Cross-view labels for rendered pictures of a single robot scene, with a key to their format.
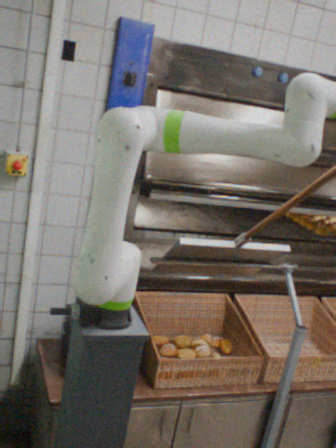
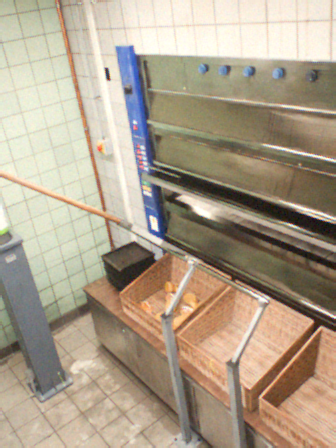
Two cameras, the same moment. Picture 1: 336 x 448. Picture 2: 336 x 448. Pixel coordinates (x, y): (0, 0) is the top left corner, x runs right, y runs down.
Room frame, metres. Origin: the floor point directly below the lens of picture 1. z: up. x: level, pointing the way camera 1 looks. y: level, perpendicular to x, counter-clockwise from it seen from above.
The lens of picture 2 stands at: (1.99, -2.62, 2.45)
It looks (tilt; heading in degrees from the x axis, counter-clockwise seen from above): 27 degrees down; 79
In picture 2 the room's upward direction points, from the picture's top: 9 degrees counter-clockwise
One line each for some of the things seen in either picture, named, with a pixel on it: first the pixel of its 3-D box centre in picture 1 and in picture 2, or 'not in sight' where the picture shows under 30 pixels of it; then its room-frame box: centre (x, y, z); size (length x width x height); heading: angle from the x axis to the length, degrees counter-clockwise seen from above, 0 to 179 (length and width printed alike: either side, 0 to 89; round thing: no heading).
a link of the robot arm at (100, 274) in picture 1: (110, 209); not in sight; (1.35, 0.16, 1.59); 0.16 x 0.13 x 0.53; 167
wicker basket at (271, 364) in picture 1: (291, 336); (243, 339); (2.67, -0.78, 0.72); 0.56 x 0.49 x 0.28; 112
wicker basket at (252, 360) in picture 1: (193, 336); (174, 295); (2.44, -0.23, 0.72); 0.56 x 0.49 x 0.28; 113
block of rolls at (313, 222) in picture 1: (323, 219); not in sight; (3.54, -1.02, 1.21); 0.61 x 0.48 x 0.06; 23
